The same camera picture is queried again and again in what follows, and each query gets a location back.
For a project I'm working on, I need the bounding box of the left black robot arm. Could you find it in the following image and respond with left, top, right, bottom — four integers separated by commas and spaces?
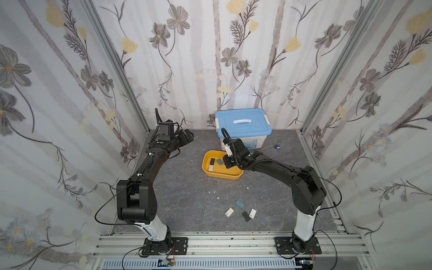
109, 109, 194, 257

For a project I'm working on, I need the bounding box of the blue lidded storage box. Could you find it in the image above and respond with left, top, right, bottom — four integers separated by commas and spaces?
215, 108, 272, 151

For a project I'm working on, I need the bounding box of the yellow plastic tub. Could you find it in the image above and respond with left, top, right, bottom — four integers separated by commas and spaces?
201, 150, 244, 181

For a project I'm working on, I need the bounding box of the small circuit board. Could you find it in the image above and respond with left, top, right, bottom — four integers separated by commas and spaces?
157, 259, 175, 267

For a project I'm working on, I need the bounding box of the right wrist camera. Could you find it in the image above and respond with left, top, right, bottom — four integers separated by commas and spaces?
224, 142, 233, 157

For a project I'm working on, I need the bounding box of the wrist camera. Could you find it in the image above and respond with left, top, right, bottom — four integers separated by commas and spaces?
224, 142, 233, 157
156, 121, 175, 142

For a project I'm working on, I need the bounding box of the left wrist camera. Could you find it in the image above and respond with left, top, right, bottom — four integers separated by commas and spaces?
156, 121, 175, 142

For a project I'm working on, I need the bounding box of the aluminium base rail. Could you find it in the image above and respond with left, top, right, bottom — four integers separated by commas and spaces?
89, 232, 377, 270

